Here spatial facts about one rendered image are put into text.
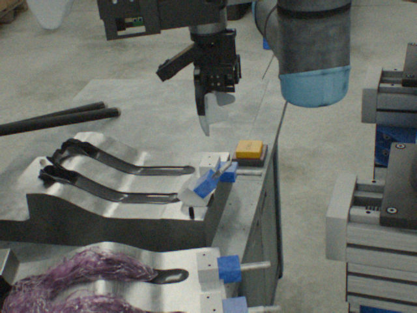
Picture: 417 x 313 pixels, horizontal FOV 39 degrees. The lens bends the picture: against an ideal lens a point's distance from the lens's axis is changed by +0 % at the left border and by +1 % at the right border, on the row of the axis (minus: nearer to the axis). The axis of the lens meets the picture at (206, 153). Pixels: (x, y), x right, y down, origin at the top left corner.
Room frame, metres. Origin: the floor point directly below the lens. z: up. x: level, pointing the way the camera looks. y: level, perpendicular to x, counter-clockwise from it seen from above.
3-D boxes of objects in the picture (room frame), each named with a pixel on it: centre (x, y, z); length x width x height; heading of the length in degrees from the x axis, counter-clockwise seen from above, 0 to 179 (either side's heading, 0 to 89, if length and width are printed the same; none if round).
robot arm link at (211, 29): (1.10, -0.03, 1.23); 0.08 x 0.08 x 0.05
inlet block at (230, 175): (1.09, -0.05, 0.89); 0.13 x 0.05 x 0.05; 73
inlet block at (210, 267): (0.82, -0.03, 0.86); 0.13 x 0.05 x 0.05; 90
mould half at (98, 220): (1.12, 0.22, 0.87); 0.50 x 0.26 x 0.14; 73
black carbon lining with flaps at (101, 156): (1.11, 0.21, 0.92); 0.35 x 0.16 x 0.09; 73
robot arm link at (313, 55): (0.61, -0.13, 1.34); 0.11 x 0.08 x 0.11; 3
